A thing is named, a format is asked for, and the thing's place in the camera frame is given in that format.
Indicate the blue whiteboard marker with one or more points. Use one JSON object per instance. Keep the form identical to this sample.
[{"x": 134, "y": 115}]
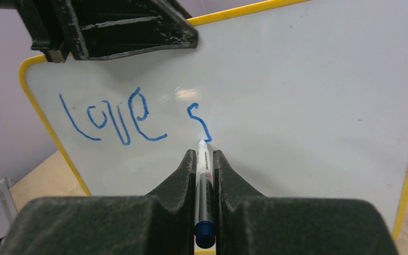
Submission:
[{"x": 204, "y": 229}]

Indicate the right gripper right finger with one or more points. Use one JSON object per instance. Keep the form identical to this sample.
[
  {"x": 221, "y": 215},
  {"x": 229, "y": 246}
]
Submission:
[{"x": 252, "y": 223}]

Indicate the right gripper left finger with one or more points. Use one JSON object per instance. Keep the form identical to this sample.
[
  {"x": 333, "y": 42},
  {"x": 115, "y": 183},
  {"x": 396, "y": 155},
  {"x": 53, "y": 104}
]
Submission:
[{"x": 160, "y": 222}]

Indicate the yellow framed whiteboard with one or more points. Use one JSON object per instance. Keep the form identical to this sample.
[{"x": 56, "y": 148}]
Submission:
[{"x": 305, "y": 100}]

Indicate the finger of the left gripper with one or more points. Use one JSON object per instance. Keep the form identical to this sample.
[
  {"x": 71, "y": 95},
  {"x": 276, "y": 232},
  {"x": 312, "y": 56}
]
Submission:
[{"x": 107, "y": 29}]

